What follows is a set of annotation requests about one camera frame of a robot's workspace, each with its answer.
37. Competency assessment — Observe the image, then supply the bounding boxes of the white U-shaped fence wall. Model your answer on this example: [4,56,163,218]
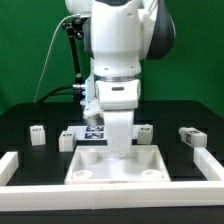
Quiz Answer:
[0,148,224,212]

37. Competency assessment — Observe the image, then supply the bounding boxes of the white camera cable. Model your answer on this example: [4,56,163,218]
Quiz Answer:
[33,13,81,103]

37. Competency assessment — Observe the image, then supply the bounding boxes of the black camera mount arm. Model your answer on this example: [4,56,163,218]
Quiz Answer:
[62,16,86,102]

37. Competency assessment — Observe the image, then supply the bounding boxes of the white base tag plate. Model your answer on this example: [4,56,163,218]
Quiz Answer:
[63,125,149,141]

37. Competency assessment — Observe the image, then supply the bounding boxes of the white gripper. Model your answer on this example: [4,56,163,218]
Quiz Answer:
[96,79,140,153]

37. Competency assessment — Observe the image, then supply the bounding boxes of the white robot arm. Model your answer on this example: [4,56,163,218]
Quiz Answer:
[65,0,176,153]

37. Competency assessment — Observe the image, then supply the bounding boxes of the black cables at base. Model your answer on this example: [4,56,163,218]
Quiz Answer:
[37,84,84,103]

